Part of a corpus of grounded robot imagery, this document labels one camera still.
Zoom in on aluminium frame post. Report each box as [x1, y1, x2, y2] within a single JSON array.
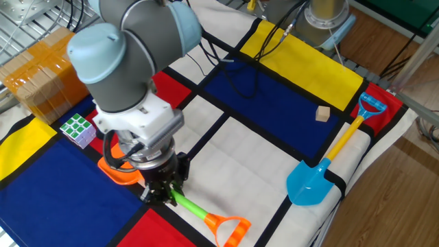
[[388, 30, 439, 94]]

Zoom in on grey metal mounting base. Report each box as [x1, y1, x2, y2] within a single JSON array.
[[0, 0, 47, 25]]

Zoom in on white-edged puzzle cube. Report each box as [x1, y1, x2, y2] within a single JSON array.
[[59, 113, 98, 150]]

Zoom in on orange shovel green handle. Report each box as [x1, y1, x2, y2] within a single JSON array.
[[97, 141, 252, 247]]

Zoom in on colour-block tablecloth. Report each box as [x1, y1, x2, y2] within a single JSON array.
[[0, 0, 420, 247]]

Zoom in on taped cardboard box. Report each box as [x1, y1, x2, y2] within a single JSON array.
[[0, 26, 91, 126]]

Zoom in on white wrist bracket silver box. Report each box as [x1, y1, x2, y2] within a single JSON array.
[[91, 90, 186, 151]]

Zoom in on small wooden cube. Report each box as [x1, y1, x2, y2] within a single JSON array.
[[315, 105, 331, 123]]

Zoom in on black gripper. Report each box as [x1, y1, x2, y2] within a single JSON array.
[[139, 153, 191, 207]]

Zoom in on blue shovel yellow handle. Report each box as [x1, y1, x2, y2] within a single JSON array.
[[285, 91, 389, 207]]

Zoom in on black table cables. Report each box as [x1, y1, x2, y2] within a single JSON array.
[[63, 0, 86, 34]]

